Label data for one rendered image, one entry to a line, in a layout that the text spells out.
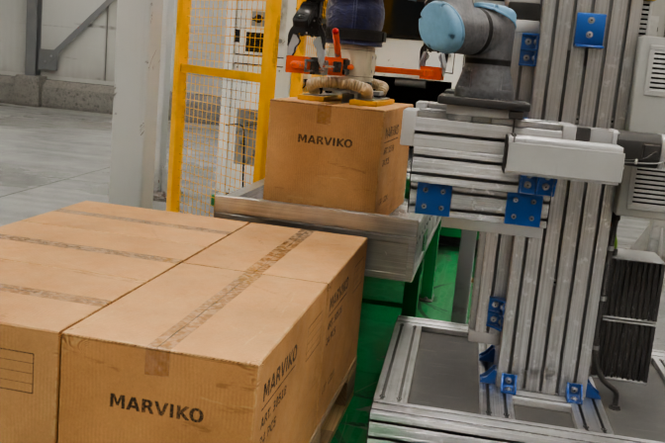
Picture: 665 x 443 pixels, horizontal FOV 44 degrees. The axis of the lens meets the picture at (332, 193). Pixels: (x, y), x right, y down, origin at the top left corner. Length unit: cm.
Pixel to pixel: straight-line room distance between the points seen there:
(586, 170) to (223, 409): 99
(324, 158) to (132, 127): 119
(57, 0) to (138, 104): 933
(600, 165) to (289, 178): 120
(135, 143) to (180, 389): 222
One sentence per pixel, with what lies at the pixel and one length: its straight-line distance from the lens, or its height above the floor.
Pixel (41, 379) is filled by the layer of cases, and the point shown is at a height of 44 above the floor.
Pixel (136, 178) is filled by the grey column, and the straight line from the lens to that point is 372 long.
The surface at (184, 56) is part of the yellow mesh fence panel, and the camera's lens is 417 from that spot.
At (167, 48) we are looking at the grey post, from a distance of 597.
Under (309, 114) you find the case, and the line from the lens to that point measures 278.
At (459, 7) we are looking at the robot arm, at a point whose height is 125.
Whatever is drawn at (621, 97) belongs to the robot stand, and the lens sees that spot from 230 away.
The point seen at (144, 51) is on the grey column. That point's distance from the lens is 367.
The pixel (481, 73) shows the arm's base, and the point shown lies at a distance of 208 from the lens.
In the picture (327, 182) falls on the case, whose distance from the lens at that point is 278.
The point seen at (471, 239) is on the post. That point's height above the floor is 45.
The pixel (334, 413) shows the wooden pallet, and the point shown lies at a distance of 263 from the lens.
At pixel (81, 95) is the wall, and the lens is 1263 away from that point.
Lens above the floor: 111
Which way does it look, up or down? 9 degrees down
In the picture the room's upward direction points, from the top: 5 degrees clockwise
